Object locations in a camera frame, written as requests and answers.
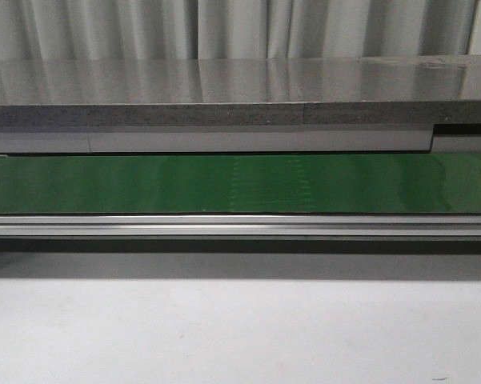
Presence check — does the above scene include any white conveyor rear rail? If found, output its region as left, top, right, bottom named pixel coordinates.
left=0, top=123, right=481, bottom=154

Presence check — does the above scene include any grey stone slab bench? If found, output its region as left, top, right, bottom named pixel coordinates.
left=0, top=55, right=481, bottom=127

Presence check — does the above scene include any grey pleated curtain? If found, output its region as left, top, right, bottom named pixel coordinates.
left=0, top=1, right=481, bottom=60

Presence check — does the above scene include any aluminium conveyor front rail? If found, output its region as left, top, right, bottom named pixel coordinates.
left=0, top=214, right=481, bottom=238

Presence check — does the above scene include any green conveyor belt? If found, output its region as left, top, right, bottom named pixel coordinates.
left=0, top=154, right=481, bottom=214

